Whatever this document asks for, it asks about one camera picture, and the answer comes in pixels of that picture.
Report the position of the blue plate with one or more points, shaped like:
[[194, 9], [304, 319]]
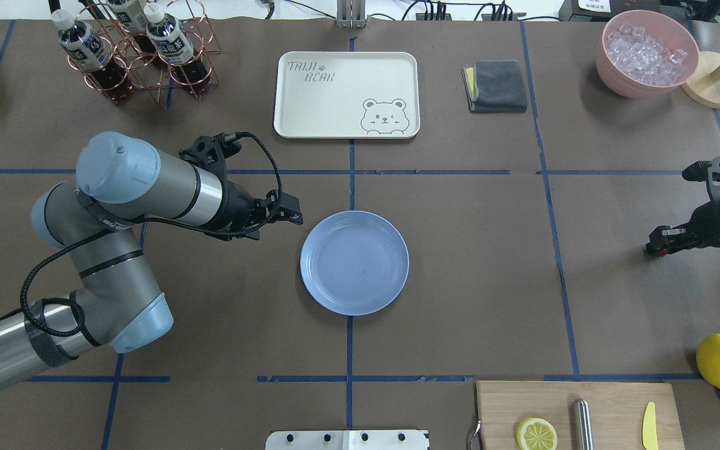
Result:
[[354, 263]]

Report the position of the bottle with white cap left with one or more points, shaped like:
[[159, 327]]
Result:
[[169, 37]]

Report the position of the bottle with white cap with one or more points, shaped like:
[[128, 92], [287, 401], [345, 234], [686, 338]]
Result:
[[91, 55], [130, 15], [169, 37]]

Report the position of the bottle with white cap right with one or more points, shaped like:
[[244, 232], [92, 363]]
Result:
[[130, 15]]

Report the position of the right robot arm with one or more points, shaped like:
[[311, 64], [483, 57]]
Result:
[[701, 231]]

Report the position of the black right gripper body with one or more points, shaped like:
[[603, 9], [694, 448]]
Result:
[[707, 224]]

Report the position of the pink bowl with ice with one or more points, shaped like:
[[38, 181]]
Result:
[[643, 54]]

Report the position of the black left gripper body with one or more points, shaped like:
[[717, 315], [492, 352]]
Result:
[[235, 209]]

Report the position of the grey yellow folded cloth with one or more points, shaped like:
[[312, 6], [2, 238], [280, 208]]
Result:
[[495, 87]]

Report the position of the steel cylinder with black cap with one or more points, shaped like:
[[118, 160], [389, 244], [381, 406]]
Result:
[[581, 418]]

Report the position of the cream bear tray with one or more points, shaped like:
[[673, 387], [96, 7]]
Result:
[[347, 95]]

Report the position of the half lemon slice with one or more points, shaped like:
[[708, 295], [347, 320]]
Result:
[[535, 433]]

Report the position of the bottle with white cap lower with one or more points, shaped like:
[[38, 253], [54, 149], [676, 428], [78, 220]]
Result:
[[91, 55]]

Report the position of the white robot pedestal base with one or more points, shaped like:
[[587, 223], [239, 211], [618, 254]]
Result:
[[349, 439]]

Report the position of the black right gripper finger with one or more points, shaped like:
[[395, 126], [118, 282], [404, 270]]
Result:
[[658, 244]]

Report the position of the yellow plastic knife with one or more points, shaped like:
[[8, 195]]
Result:
[[649, 427]]

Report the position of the copper wire bottle rack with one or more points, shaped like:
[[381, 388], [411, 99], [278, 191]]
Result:
[[145, 76]]

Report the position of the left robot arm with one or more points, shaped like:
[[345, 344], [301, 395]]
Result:
[[98, 288]]

